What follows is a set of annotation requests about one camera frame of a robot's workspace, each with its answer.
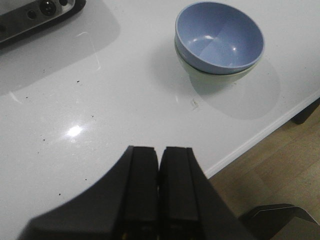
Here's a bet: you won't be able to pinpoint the black table leg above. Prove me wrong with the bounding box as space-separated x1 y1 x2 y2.
291 98 320 125

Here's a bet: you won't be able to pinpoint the green bowl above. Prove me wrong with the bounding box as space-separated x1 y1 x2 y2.
174 43 260 95

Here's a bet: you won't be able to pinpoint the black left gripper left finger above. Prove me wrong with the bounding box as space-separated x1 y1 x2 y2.
19 146 159 240

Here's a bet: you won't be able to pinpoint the blue bowl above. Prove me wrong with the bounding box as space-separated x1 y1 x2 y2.
174 1 265 75

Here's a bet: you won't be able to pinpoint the black and silver toaster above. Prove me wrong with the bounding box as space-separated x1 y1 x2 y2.
0 0 87 49

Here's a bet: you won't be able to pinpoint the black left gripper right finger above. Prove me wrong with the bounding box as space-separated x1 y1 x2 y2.
159 147 254 240

